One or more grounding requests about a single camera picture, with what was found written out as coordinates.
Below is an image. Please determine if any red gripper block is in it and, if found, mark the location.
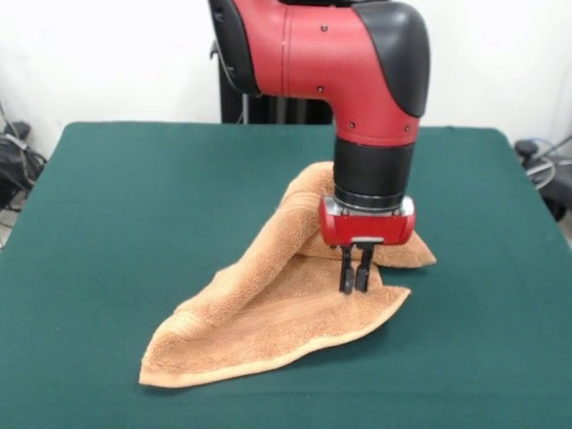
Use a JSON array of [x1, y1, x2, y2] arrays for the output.
[[317, 195, 416, 295]]

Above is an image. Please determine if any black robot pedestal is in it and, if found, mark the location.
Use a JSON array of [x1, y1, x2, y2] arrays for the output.
[[208, 38, 336, 126]]

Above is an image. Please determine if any tan terry towel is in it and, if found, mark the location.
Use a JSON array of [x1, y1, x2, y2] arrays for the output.
[[139, 161, 438, 386]]

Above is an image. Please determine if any dark green table cloth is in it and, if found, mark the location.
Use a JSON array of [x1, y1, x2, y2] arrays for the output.
[[0, 121, 572, 429]]

